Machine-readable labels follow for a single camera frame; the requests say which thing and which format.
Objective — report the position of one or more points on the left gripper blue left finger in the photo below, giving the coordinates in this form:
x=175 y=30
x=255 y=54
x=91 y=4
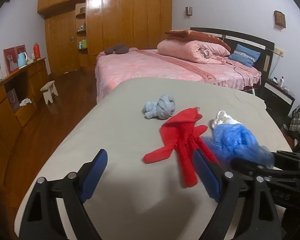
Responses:
x=91 y=173

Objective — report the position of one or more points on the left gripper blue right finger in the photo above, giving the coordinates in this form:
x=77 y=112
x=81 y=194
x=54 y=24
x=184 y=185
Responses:
x=208 y=172

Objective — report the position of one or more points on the blue plastic bag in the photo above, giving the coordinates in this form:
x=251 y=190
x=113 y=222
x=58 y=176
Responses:
x=231 y=141

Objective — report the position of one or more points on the red glove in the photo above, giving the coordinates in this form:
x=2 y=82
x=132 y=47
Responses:
x=180 y=134

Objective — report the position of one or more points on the white paper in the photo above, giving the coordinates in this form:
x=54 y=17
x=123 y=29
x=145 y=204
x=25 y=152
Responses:
x=223 y=118

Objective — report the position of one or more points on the black white nightstand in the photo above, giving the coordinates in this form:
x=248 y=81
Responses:
x=278 y=102

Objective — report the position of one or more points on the grey balled sock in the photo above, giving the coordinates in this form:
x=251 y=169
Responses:
x=163 y=109

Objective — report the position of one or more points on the small white wooden stool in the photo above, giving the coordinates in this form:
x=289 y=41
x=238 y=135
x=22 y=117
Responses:
x=48 y=90

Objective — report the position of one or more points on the white lotion bottle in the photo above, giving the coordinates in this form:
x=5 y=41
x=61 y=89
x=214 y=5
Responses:
x=281 y=81

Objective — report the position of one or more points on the pink sheeted bed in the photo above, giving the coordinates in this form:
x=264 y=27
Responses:
x=113 y=69

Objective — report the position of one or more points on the wooden sideboard cabinet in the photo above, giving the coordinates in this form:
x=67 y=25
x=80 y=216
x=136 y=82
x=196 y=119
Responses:
x=26 y=82

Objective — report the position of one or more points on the brown slippers pair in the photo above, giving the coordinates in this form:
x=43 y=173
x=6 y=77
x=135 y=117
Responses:
x=119 y=48

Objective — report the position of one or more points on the pink folded quilt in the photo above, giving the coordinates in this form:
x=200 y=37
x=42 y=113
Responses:
x=194 y=51

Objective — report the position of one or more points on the blue pillow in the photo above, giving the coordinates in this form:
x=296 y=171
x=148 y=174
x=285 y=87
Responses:
x=245 y=56

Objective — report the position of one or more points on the red thermos bottle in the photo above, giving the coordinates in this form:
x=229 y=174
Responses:
x=36 y=51

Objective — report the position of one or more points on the light blue kettle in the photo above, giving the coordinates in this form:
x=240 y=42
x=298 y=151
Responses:
x=22 y=59

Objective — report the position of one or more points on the red picture frames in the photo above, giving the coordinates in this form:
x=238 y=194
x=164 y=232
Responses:
x=10 y=56

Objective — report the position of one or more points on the brown folded blanket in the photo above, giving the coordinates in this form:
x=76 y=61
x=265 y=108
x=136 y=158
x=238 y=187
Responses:
x=191 y=35

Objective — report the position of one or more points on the wooden wardrobe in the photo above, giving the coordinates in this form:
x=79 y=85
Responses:
x=76 y=31

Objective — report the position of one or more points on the wall power outlet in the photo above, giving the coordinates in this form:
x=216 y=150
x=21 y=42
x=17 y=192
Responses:
x=279 y=52

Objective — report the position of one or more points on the brown wall lamp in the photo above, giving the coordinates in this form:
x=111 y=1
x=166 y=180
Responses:
x=279 y=19

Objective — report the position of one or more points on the small wall switch box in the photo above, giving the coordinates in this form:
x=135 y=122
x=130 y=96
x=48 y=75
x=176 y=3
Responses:
x=188 y=11

